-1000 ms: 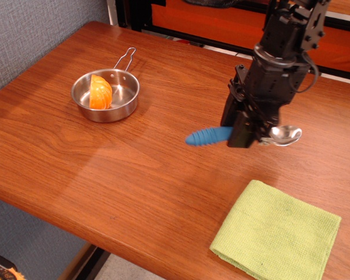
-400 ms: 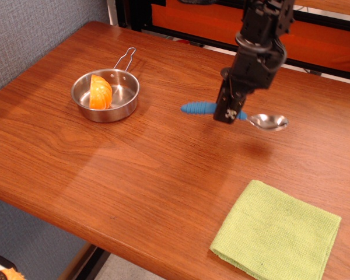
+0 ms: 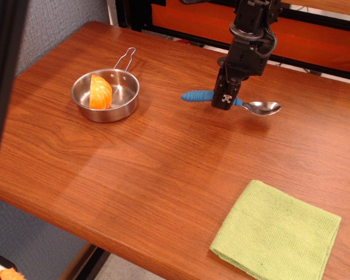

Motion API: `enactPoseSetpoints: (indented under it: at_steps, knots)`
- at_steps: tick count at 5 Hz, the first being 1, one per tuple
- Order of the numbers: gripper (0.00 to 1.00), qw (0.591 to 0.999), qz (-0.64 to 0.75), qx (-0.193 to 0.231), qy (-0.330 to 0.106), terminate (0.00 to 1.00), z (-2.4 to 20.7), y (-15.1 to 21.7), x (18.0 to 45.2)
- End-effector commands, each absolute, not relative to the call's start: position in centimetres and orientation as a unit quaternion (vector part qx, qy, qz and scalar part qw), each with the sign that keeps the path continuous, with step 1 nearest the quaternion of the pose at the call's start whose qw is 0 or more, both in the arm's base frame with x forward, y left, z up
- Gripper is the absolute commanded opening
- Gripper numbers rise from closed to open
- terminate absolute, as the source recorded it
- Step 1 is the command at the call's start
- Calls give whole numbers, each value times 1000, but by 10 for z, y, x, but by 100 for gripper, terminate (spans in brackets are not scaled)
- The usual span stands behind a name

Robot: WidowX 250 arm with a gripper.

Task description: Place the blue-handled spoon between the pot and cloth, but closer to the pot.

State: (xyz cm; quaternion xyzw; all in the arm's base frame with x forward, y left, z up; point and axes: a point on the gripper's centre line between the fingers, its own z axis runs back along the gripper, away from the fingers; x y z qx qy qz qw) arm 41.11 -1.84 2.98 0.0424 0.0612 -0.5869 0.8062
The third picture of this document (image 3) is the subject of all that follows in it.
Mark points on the small steel pot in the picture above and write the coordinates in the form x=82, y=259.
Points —
x=125, y=89

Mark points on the green folded cloth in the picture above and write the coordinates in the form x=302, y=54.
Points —
x=270, y=235

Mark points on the blue handled metal spoon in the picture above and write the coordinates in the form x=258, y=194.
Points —
x=258, y=108

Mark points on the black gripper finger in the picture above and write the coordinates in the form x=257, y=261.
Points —
x=220, y=80
x=224, y=99

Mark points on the orange object in basket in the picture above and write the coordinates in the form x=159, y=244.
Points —
x=11, y=274

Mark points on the orange panel black frame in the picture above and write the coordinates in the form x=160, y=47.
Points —
x=312, y=35

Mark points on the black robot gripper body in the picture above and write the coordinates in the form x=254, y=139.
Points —
x=248, y=54

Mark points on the orange toy fruit slice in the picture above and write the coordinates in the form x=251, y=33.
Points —
x=101, y=93

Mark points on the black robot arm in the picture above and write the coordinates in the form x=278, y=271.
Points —
x=252, y=15

